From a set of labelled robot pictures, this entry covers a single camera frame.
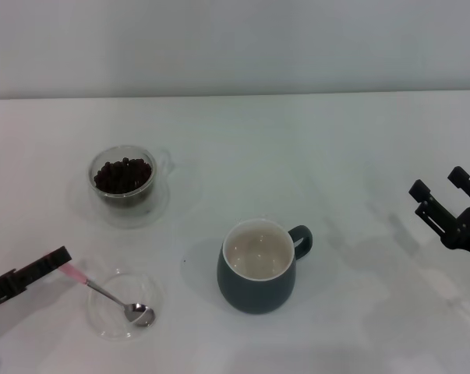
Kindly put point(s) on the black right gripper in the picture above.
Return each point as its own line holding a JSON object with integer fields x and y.
{"x": 468, "y": 230}

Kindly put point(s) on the small clear glass dish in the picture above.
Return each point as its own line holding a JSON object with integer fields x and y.
{"x": 150, "y": 284}

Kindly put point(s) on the double-wall glass cup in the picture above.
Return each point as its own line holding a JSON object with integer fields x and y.
{"x": 160, "y": 159}

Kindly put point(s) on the coffee beans pile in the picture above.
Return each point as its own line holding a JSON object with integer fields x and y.
{"x": 123, "y": 177}

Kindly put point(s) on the dark grey ceramic mug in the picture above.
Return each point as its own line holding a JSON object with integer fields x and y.
{"x": 254, "y": 296}

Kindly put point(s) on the clear glass saucer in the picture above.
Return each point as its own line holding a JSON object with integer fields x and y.
{"x": 156, "y": 214}

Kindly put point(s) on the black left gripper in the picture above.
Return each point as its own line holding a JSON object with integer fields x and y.
{"x": 1, "y": 290}

